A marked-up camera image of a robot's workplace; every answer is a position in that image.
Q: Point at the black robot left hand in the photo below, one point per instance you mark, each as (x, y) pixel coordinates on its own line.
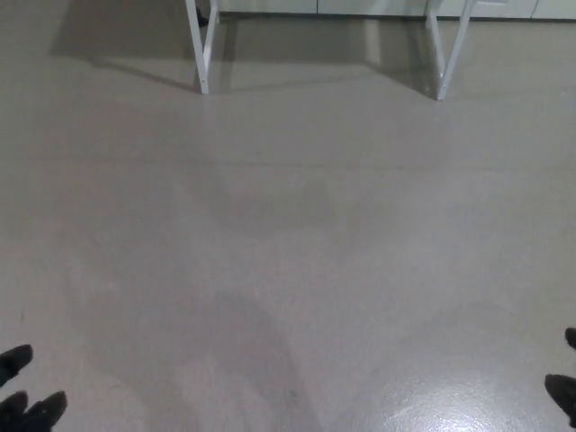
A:
(42, 414)

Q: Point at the small black floor object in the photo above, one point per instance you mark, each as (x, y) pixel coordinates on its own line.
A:
(201, 18)

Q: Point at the white metal table leg frame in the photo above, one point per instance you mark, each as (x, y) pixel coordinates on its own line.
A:
(200, 58)
(442, 87)

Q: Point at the white cabinet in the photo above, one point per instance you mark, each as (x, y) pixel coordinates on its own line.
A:
(360, 4)

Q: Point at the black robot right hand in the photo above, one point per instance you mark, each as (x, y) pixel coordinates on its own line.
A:
(562, 389)

